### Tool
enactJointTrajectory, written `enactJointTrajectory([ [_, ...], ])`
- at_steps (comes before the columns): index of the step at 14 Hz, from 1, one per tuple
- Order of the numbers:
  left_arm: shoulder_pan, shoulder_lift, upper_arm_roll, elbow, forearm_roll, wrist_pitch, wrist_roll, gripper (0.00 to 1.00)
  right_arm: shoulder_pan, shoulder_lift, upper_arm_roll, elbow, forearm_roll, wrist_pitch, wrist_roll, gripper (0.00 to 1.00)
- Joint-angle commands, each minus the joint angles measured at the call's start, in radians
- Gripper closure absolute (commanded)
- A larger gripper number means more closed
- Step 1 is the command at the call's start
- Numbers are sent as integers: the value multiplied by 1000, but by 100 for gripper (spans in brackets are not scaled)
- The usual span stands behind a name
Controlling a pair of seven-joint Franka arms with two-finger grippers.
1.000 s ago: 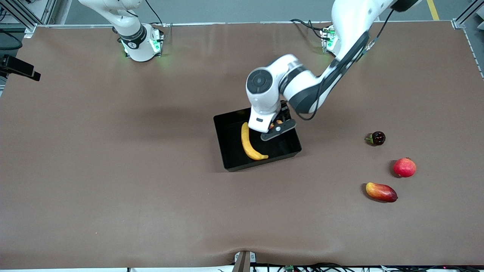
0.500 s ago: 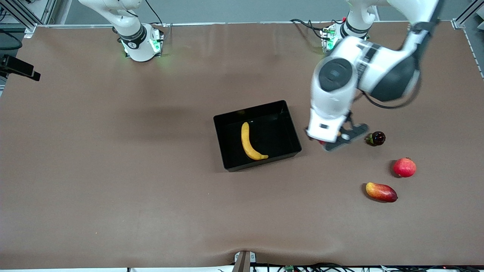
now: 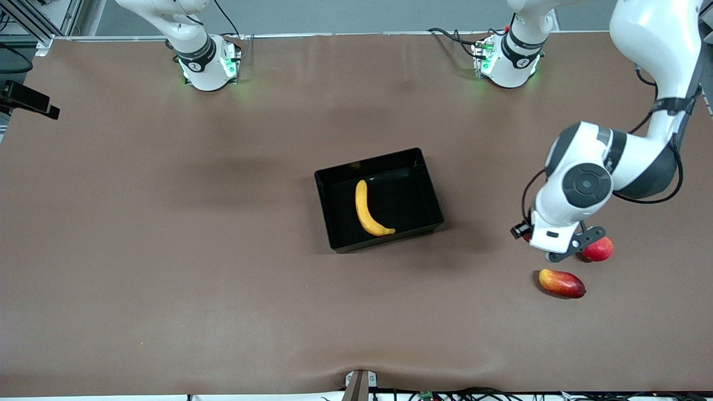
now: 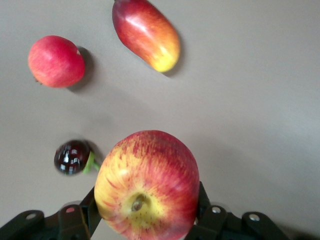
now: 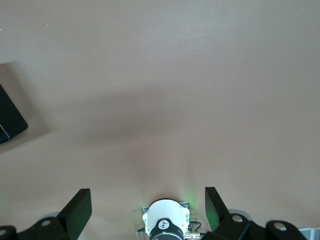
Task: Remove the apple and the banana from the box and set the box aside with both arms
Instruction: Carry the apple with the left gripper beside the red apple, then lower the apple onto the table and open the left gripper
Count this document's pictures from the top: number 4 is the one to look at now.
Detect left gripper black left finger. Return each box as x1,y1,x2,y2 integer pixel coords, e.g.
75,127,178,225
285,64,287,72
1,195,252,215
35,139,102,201
57,186,102,240

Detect brown table cover mat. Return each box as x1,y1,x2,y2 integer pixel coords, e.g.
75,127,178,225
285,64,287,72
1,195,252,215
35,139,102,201
0,0,320,240

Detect red pomegranate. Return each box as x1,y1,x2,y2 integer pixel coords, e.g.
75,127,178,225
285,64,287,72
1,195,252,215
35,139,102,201
27,35,86,89

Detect red yellow apple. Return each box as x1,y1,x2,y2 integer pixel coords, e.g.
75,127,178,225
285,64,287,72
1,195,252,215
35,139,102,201
94,129,201,240

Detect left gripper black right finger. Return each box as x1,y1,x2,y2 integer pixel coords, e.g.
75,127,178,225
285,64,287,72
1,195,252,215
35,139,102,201
186,181,230,240

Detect dark purple mangosteen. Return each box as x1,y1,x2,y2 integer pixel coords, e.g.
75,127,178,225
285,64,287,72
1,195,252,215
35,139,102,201
53,139,102,176

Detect red orange mango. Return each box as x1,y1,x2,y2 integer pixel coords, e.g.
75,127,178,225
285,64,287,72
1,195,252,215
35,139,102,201
111,0,181,73

